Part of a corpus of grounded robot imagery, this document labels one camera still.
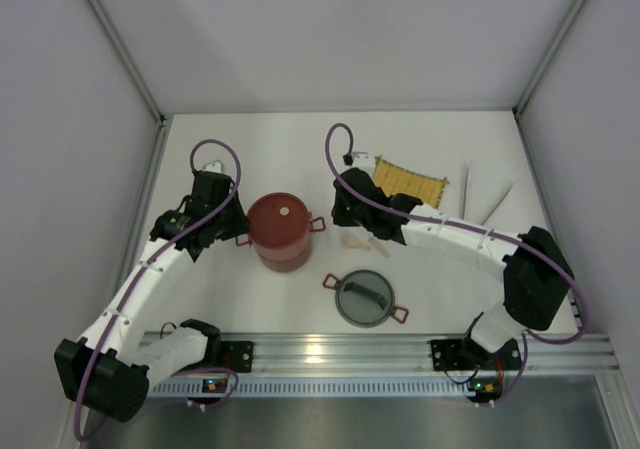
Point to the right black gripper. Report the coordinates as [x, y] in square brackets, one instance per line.
[343, 209]

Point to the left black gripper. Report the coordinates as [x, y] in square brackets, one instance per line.
[232, 214]

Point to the beige spoon head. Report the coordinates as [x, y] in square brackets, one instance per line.
[353, 242]

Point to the beige spoon handle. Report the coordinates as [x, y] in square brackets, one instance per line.
[378, 246]

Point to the pink steel pot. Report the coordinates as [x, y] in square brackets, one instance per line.
[317, 225]
[289, 265]

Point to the dark red lid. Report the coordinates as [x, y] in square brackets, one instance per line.
[278, 220]

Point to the metal tongs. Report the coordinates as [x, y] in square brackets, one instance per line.
[479, 199]

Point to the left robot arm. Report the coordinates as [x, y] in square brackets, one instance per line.
[107, 368]

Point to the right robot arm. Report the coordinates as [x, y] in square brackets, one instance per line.
[530, 267]

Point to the bamboo tray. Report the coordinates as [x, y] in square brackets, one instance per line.
[393, 179]

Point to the left camera mount white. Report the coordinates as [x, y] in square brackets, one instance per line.
[216, 166]

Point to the camera mount white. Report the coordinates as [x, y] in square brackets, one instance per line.
[362, 159]
[216, 166]

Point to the right camera mount white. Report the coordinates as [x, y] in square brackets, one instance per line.
[362, 159]

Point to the grey lid with handle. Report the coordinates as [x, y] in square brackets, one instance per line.
[365, 298]

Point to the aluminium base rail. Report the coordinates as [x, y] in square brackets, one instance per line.
[395, 365]

